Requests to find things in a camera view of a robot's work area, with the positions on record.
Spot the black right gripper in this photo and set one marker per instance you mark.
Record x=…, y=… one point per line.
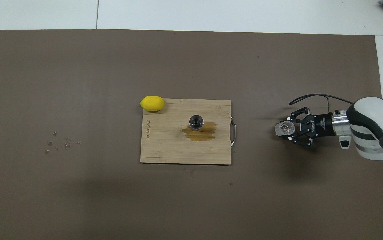
x=321, y=125

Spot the small clear glass cup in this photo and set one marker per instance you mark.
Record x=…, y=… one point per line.
x=284, y=128

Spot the steel double jigger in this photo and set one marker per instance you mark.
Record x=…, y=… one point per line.
x=196, y=122

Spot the bamboo cutting board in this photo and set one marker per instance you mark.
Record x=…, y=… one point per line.
x=164, y=146

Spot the yellow lemon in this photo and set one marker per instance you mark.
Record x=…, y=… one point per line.
x=152, y=103

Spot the brown table mat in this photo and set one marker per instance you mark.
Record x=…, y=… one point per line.
x=78, y=66

